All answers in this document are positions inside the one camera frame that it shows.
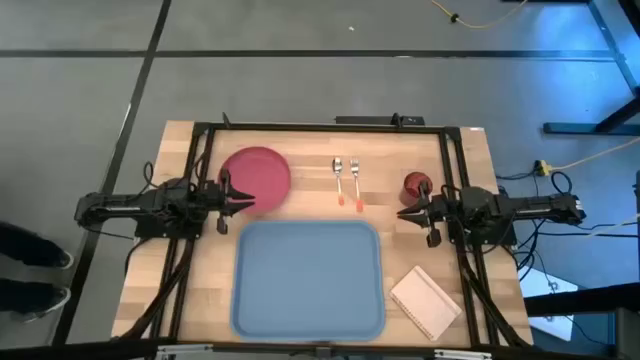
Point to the black metal beam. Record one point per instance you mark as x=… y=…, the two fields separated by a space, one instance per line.
x=590 y=299

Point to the black metal stand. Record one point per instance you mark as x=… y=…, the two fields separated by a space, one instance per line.
x=620 y=117

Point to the beige spiral notebook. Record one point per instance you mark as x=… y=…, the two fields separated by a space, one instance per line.
x=425 y=302

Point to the person's foot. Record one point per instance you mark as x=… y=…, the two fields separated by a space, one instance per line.
x=30 y=297
x=30 y=247

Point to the silver metal bracket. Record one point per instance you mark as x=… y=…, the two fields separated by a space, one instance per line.
x=185 y=350
x=462 y=355

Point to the black metal table frame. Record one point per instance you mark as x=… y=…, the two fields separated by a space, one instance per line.
x=325 y=127

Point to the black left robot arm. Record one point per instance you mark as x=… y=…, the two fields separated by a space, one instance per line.
x=125 y=205

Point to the dark red cup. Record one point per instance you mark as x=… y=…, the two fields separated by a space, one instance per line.
x=413 y=182

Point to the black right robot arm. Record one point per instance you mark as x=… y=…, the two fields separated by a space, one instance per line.
x=530 y=206

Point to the yellow plug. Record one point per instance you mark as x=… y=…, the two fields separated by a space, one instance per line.
x=541 y=167

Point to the blue plastic tray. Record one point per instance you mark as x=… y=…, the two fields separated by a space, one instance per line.
x=307 y=285

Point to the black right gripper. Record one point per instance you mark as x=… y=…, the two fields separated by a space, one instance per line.
x=440 y=210

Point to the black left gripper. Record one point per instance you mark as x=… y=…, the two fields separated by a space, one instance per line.
x=212 y=197

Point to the grey box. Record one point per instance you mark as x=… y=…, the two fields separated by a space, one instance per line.
x=627 y=335

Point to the white floor board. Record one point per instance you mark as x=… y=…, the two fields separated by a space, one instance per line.
x=545 y=290

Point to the black bar-shaped device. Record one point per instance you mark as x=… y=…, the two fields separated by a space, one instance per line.
x=370 y=120

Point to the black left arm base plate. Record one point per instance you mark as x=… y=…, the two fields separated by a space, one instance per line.
x=150 y=231

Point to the black overhead rig bar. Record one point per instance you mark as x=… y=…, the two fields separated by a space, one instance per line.
x=75 y=350

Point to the red round plate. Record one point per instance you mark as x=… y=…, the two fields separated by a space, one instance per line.
x=262 y=172

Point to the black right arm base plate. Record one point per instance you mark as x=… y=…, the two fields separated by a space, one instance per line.
x=505 y=240

